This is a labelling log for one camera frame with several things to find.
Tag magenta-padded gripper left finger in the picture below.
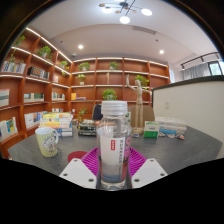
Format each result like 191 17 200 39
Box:
59 147 100 190

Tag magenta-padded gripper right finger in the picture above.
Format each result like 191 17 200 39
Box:
128 147 168 189

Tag clear plastic water bottle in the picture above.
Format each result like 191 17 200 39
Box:
95 100 133 192

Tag flat round red coaster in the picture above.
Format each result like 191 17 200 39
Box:
67 150 88 164

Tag yellow striped mug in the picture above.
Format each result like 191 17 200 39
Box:
34 126 60 158

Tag small green white box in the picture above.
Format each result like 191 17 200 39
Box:
143 120 161 139

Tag dark book stack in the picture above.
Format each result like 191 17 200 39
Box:
77 118 98 137

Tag colourful book stack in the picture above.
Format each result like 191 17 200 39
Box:
38 111 74 138

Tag beige chair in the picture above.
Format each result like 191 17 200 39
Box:
128 105 156 129

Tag dark blue office chair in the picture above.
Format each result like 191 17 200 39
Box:
92 103 104 122

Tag white counter with dark top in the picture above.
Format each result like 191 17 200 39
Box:
151 75 224 159

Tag wooden artist mannequin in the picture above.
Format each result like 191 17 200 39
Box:
124 73 153 136

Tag wooden shelf unit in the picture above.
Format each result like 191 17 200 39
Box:
0 27 172 159

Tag grey window curtain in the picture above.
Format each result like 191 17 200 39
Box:
182 63 212 81

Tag ceiling air vent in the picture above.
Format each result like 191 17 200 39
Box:
132 25 157 35

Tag branched ceiling lamp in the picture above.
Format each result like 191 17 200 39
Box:
98 0 154 25

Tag black track light rail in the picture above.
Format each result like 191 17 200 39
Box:
180 51 221 71

